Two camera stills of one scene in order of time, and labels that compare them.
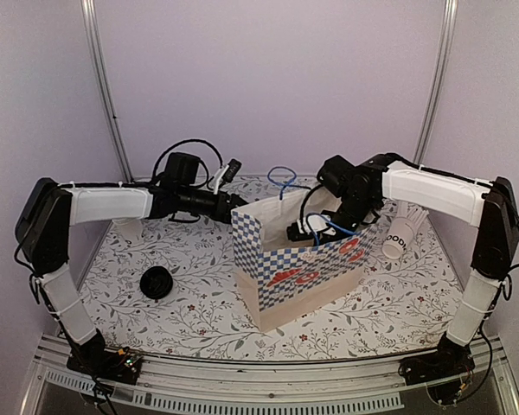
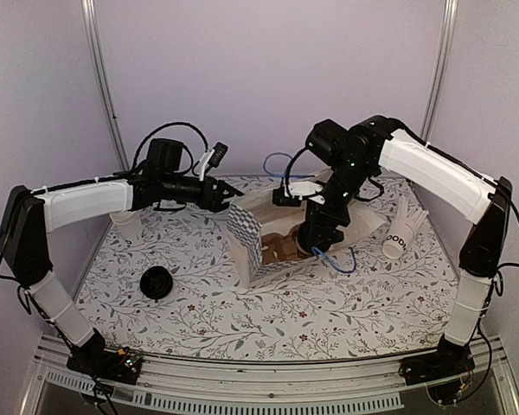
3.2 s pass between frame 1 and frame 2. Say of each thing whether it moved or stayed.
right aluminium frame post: stayed
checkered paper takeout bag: moved
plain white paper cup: stayed
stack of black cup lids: stayed
